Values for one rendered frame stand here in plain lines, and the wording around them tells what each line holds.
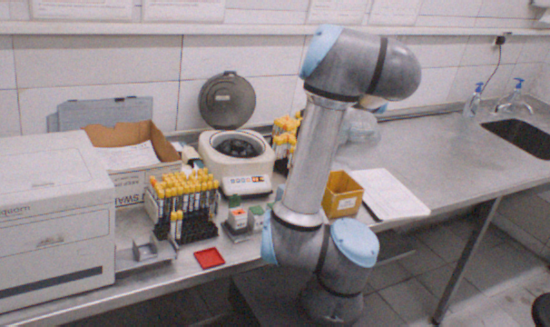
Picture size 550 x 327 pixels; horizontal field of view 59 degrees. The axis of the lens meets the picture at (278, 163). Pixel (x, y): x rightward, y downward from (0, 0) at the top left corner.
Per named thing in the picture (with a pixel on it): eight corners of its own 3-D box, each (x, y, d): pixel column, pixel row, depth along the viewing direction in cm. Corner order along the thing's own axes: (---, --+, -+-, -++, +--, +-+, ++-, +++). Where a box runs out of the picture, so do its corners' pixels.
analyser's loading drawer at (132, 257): (99, 280, 120) (99, 263, 118) (92, 262, 125) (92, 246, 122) (178, 259, 131) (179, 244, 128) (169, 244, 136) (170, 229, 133)
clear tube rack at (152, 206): (155, 227, 144) (156, 207, 140) (143, 207, 151) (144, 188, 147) (218, 213, 155) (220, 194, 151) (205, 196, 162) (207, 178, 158)
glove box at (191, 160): (181, 199, 158) (183, 173, 153) (155, 162, 175) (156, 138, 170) (215, 192, 165) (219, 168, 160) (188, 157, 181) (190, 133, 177)
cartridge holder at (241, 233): (234, 243, 144) (236, 233, 142) (220, 225, 150) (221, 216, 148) (250, 239, 147) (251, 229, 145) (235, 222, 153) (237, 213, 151)
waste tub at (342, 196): (327, 220, 162) (334, 195, 157) (306, 197, 171) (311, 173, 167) (358, 213, 169) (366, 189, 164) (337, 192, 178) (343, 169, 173)
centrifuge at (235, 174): (214, 202, 160) (219, 170, 154) (191, 155, 183) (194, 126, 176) (280, 195, 170) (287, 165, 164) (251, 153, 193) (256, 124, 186)
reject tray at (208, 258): (202, 270, 132) (203, 267, 132) (192, 253, 137) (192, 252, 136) (225, 263, 136) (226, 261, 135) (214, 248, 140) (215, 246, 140)
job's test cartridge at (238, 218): (233, 234, 145) (236, 217, 142) (226, 225, 148) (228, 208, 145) (245, 232, 147) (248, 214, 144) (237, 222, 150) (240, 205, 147)
